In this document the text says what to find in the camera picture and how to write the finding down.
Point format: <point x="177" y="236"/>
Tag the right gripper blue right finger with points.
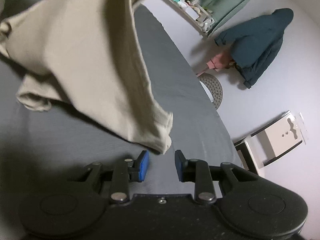
<point x="198" y="172"/>

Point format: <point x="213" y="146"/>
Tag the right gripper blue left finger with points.
<point x="125" y="172"/>

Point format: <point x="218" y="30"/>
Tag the beige t-shirt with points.
<point x="87" y="53"/>

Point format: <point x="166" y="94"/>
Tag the white plastic bucket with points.
<point x="207" y="91"/>

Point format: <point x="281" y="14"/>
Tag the round grey woven stool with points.
<point x="214" y="86"/>

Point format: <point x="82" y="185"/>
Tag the white black wooden chair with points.
<point x="271" y="142"/>

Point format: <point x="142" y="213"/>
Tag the pink hanging garment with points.
<point x="220" y="61"/>

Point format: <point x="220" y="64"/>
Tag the dark teal hanging jacket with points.
<point x="254" y="44"/>

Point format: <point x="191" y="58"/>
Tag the curved windowsill shelf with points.
<point x="194" y="15"/>

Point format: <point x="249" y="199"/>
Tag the white wall socket strip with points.
<point x="303" y="130"/>

